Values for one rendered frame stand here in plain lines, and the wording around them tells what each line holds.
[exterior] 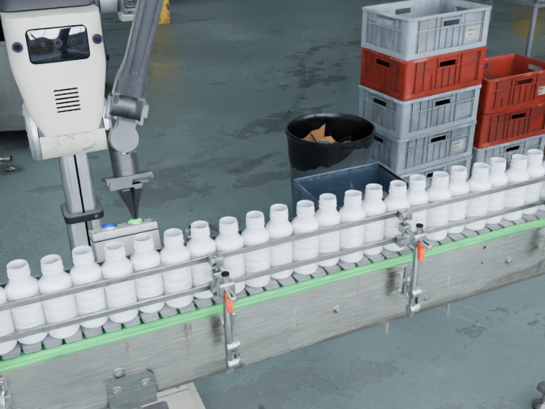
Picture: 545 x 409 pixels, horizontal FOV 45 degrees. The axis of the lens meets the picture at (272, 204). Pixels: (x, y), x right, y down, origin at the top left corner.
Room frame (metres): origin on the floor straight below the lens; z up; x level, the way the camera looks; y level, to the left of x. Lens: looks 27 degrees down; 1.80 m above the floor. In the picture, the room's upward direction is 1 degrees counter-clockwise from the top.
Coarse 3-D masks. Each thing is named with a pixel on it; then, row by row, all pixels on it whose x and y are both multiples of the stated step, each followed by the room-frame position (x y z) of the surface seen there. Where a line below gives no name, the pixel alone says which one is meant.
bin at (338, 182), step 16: (320, 176) 1.86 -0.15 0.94; (336, 176) 1.88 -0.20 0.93; (352, 176) 1.90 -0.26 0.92; (368, 176) 1.93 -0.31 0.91; (384, 176) 1.90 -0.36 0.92; (400, 176) 1.83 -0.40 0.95; (304, 192) 1.74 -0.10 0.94; (320, 192) 1.86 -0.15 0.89; (336, 192) 1.88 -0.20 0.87; (448, 304) 1.49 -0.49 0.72
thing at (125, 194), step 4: (136, 180) 1.32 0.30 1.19; (140, 180) 1.32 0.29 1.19; (144, 180) 1.32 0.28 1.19; (128, 188) 1.26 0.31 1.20; (120, 192) 1.27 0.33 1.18; (124, 192) 1.26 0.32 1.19; (128, 192) 1.26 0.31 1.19; (124, 196) 1.26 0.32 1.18; (128, 196) 1.26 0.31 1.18; (124, 200) 1.29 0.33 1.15; (128, 200) 1.26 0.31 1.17; (128, 204) 1.26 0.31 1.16; (132, 204) 1.26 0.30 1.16; (128, 208) 1.28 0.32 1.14; (132, 208) 1.26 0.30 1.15; (132, 212) 1.26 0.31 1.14; (132, 216) 1.26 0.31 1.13
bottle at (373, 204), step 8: (368, 184) 1.33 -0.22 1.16; (376, 184) 1.33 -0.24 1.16; (368, 192) 1.31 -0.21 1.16; (376, 192) 1.30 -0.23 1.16; (368, 200) 1.31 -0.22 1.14; (376, 200) 1.30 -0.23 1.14; (368, 208) 1.30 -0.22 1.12; (376, 208) 1.29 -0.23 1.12; (384, 208) 1.30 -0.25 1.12; (368, 216) 1.29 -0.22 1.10; (368, 224) 1.29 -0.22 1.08; (376, 224) 1.29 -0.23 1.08; (384, 224) 1.31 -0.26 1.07; (368, 232) 1.29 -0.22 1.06; (376, 232) 1.29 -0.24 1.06; (368, 240) 1.29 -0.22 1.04; (376, 240) 1.29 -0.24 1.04; (376, 248) 1.29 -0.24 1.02
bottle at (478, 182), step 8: (480, 168) 1.41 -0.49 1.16; (488, 168) 1.43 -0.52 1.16; (472, 176) 1.43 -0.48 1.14; (480, 176) 1.41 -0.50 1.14; (472, 184) 1.41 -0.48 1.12; (480, 184) 1.40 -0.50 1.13; (488, 184) 1.41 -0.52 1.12; (472, 192) 1.41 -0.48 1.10; (472, 200) 1.40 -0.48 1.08; (480, 200) 1.40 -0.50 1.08; (488, 200) 1.41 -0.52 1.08; (472, 208) 1.40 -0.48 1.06; (480, 208) 1.40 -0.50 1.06; (472, 216) 1.40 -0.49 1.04; (472, 224) 1.40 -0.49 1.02; (480, 224) 1.40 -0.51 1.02
